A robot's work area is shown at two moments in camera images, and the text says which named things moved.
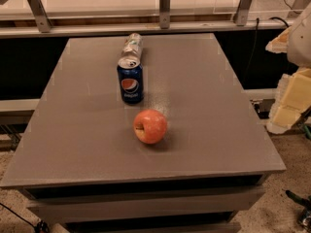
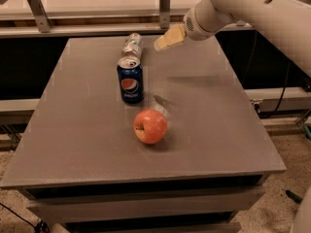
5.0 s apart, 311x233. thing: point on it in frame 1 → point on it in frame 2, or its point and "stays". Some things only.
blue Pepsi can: (130, 76) stays
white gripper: (300, 46) → (193, 25)
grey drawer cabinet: (83, 169) stays
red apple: (150, 126) stays
